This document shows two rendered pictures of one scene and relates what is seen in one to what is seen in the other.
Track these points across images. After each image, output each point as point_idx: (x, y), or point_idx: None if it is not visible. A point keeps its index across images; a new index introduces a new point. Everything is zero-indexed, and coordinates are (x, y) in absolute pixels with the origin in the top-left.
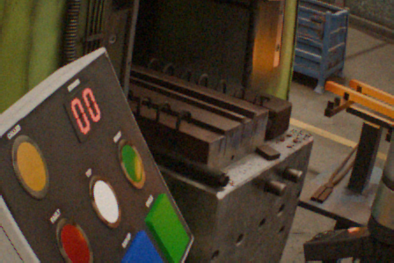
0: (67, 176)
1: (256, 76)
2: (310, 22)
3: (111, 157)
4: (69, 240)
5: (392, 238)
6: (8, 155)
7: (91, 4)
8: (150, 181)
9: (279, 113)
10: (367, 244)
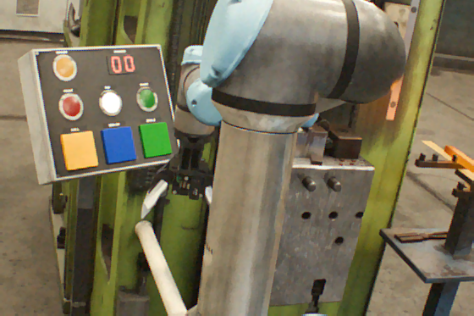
0: (89, 81)
1: (361, 121)
2: None
3: (131, 90)
4: (68, 102)
5: (175, 134)
6: (52, 58)
7: (194, 27)
8: (159, 113)
9: (342, 139)
10: (179, 142)
